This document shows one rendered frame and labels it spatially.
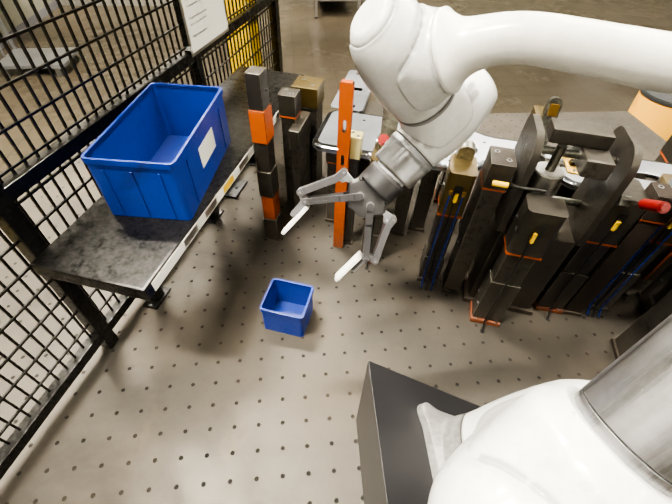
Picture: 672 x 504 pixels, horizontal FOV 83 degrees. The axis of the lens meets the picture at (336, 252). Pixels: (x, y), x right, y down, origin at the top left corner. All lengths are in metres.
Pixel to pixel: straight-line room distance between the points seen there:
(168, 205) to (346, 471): 0.62
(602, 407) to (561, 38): 0.38
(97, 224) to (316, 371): 0.55
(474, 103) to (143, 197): 0.59
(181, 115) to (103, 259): 0.41
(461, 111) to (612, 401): 0.42
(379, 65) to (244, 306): 0.71
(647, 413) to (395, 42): 0.43
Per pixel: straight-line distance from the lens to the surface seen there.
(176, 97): 1.00
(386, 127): 0.89
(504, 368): 1.02
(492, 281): 0.95
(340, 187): 1.00
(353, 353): 0.95
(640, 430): 0.41
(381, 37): 0.51
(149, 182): 0.76
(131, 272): 0.73
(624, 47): 0.56
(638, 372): 0.41
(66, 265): 0.80
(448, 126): 0.63
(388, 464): 0.59
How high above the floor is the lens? 1.54
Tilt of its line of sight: 47 degrees down
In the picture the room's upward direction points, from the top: 3 degrees clockwise
